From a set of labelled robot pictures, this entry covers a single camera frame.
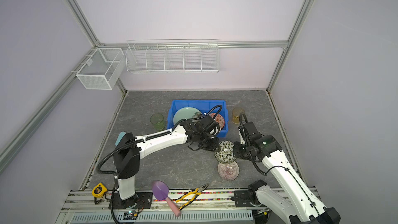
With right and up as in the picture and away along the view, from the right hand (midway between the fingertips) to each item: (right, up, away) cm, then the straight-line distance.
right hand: (237, 153), depth 74 cm
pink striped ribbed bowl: (-3, -12, +7) cm, 14 cm away
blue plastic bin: (-15, +22, +31) cm, 41 cm away
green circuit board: (-50, -29, -2) cm, 58 cm away
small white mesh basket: (-81, +46, +22) cm, 96 cm away
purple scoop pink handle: (-38, -20, +4) cm, 44 cm away
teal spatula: (-68, +4, +22) cm, 72 cm away
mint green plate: (-28, +18, +28) cm, 44 cm away
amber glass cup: (+4, +17, +24) cm, 30 cm away
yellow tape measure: (-68, -19, +1) cm, 70 cm away
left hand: (-9, -1, +2) cm, 9 cm away
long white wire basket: (-37, +55, +26) cm, 71 cm away
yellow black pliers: (-19, -19, +1) cm, 27 cm away
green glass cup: (-47, +13, +27) cm, 56 cm away
